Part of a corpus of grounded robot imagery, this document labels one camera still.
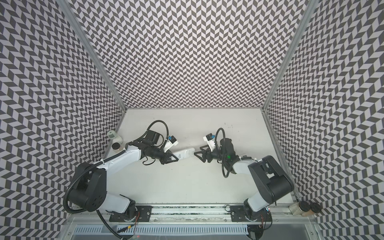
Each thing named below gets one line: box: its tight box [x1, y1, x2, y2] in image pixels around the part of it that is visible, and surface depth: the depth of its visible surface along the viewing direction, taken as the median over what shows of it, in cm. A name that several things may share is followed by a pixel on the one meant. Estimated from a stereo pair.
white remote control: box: [173, 148, 195, 160], surface depth 84 cm
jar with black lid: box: [111, 142, 123, 152], surface depth 88 cm
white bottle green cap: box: [107, 130, 124, 145], surface depth 93 cm
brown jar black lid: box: [301, 202, 321, 217], surface depth 71 cm
